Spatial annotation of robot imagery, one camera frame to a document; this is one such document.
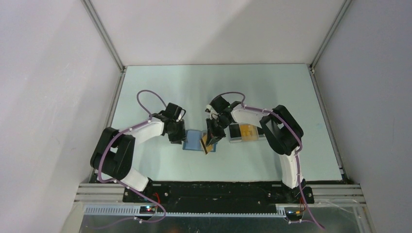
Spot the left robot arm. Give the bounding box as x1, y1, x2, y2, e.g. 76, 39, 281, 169
90, 103, 186, 202

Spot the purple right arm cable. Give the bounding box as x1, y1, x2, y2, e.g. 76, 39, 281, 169
217, 91, 324, 229

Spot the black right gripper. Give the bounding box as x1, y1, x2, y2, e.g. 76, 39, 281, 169
206, 116, 231, 148

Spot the clear acrylic card tray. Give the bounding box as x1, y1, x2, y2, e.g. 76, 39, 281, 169
228, 123, 266, 143

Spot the blue leather card holder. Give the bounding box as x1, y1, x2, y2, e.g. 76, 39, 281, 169
182, 130, 207, 152

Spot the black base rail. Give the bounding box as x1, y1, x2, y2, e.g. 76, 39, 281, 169
122, 181, 314, 215

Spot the gold credit card stack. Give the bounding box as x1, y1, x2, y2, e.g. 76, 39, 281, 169
240, 124, 259, 142

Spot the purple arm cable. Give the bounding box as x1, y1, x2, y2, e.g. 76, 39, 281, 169
97, 89, 166, 224
217, 91, 324, 229

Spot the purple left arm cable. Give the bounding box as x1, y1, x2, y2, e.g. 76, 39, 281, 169
97, 89, 166, 224

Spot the black credit card stack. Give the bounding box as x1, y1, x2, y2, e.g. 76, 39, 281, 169
229, 124, 241, 140

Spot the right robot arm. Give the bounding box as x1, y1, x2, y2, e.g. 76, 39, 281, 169
201, 95, 305, 203

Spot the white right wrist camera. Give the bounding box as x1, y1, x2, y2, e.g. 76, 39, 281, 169
205, 104, 214, 113

